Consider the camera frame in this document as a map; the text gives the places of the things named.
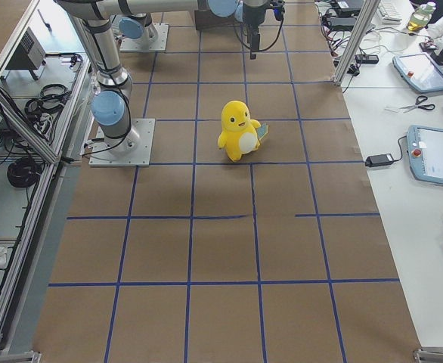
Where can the green drink bottle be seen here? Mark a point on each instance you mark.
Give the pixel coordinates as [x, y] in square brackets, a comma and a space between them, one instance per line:
[421, 17]

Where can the brown paper table mat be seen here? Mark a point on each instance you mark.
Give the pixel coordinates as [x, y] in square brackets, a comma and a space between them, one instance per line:
[278, 257]

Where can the blue teach pendant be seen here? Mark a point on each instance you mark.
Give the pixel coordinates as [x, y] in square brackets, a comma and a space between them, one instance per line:
[420, 72]
[425, 152]

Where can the yellow plush toy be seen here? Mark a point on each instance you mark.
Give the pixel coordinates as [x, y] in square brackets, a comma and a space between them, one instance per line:
[240, 134]

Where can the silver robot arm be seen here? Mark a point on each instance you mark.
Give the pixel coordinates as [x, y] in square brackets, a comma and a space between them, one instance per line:
[139, 28]
[111, 106]

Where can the grey metal control box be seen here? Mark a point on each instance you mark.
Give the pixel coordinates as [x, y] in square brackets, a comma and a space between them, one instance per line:
[28, 55]

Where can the dark wooden drawer cabinet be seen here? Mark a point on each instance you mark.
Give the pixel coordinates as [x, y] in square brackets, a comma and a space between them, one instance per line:
[207, 20]

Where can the aluminium frame post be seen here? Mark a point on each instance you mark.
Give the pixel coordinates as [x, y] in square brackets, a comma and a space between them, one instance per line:
[361, 25]

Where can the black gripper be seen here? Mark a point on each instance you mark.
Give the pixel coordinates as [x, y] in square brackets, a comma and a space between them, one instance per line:
[252, 16]

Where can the black handled scissors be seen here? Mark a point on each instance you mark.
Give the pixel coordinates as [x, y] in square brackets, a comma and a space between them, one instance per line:
[420, 103]

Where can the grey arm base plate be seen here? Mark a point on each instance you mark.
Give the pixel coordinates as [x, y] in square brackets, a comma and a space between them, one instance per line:
[135, 150]

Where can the near blue teach pendant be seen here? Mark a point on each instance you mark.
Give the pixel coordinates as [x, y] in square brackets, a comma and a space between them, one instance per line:
[425, 152]

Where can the black power adapter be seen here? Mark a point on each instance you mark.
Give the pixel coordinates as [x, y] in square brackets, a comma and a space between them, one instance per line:
[379, 160]

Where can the far blue teach pendant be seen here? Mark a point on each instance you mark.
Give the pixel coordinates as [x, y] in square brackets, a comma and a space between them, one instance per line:
[420, 72]

